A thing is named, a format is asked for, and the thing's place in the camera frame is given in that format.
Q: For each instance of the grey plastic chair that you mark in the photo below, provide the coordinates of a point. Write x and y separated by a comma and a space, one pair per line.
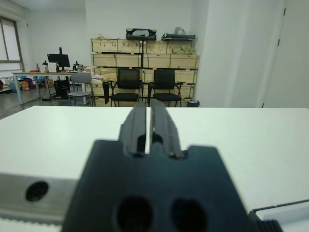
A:
80, 78

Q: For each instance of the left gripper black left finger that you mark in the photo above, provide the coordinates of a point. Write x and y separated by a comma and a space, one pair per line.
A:
132, 130

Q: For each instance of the flat black case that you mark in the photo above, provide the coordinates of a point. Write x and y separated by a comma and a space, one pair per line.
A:
178, 36

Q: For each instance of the black computer monitor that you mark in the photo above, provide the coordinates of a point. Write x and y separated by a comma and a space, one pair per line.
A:
58, 59

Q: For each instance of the wooden top desk white legs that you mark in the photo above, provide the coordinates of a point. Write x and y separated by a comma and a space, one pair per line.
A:
43, 73

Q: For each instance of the orange bag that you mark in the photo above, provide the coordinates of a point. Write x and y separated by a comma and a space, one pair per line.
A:
24, 85

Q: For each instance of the window with dark frame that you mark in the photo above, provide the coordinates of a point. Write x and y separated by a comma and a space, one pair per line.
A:
9, 41

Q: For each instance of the white bag with food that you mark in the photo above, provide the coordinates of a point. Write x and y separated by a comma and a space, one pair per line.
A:
100, 77

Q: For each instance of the small black desktop gadget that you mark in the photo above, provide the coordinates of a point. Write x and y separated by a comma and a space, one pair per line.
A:
76, 66

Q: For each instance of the white door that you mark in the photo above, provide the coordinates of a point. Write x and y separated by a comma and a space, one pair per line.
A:
294, 60

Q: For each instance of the black mesh office chair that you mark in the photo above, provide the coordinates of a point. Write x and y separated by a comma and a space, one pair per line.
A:
128, 77
164, 78

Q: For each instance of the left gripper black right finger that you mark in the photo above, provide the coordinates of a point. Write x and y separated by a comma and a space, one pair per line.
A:
166, 130

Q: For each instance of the black pc tower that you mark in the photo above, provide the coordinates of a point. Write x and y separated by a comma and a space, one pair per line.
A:
61, 88

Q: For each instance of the black bag with white window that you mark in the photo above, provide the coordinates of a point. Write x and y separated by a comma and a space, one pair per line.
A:
130, 36

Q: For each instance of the small cardboard box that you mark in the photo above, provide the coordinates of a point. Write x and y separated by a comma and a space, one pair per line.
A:
50, 83

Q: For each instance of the black trash bin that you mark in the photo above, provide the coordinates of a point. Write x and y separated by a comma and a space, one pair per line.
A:
193, 104

